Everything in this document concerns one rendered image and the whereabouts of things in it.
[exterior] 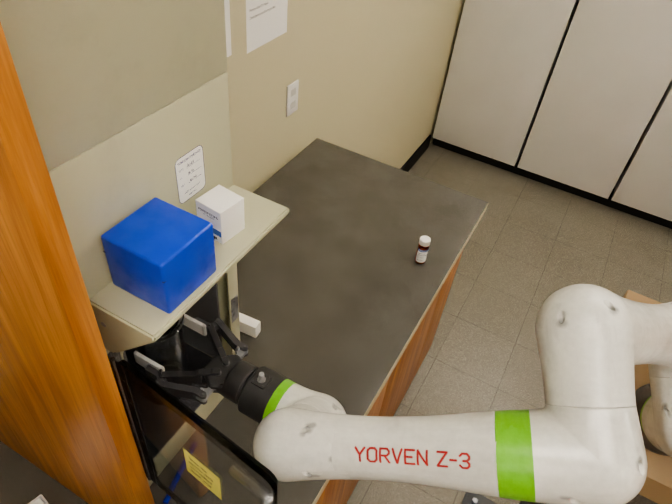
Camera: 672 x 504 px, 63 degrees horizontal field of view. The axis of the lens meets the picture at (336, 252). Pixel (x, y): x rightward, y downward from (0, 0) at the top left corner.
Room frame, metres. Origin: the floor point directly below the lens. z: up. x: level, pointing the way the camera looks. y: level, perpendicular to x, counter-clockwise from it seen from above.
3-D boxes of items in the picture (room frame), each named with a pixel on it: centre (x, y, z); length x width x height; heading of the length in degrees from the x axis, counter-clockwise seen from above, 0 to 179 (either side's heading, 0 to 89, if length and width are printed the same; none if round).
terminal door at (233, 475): (0.38, 0.17, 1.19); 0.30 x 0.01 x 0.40; 59
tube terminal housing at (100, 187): (0.66, 0.37, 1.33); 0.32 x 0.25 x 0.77; 156
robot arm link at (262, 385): (0.55, 0.10, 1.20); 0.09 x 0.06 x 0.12; 156
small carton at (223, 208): (0.63, 0.18, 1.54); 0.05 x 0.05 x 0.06; 60
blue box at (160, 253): (0.52, 0.23, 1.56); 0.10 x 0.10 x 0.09; 66
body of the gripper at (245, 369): (0.58, 0.17, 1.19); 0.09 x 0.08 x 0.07; 66
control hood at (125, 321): (0.58, 0.20, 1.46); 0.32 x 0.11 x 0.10; 156
